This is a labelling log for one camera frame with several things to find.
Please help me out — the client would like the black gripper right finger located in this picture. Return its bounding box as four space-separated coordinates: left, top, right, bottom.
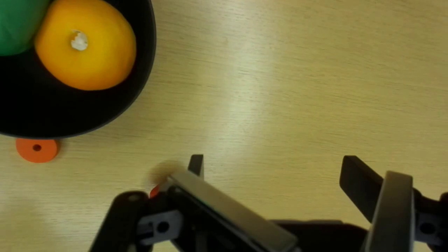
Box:
339 156 415 252

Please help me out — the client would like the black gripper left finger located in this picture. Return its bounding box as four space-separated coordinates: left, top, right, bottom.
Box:
164 154 300 252

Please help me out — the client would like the red tomato plush toy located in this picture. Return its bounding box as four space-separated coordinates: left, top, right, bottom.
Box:
149 185 161 199

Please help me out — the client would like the orange fruit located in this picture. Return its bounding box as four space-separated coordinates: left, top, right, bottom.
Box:
35 0 137 91

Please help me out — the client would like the green toy egg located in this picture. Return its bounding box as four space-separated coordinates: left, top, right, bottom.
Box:
0 0 51 56

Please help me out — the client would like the black bowl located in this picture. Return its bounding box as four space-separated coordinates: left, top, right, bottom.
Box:
0 0 157 139

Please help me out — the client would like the orange disc with hole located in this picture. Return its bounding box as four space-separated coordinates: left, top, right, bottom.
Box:
16 139 60 163

